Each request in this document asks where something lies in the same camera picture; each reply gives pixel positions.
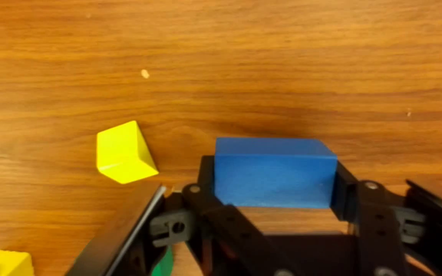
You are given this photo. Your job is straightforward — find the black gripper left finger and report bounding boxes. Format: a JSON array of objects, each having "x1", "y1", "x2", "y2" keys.
[{"x1": 66, "y1": 154, "x2": 296, "y2": 276}]

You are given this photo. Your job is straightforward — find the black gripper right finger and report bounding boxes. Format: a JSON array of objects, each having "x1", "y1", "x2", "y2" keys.
[{"x1": 330, "y1": 162, "x2": 442, "y2": 276}]

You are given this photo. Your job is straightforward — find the blue rectangular block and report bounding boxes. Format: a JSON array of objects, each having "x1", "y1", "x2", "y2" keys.
[{"x1": 213, "y1": 134, "x2": 339, "y2": 211}]

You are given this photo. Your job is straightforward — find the green arch block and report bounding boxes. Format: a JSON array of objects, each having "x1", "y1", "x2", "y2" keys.
[{"x1": 150, "y1": 243, "x2": 175, "y2": 276}]

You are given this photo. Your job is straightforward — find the yellow cube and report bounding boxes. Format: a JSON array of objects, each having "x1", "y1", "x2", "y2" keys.
[{"x1": 95, "y1": 119, "x2": 161, "y2": 185}]

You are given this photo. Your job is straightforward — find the yellow block under cylinder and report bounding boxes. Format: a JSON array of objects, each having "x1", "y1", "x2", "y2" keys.
[{"x1": 0, "y1": 248, "x2": 35, "y2": 276}]

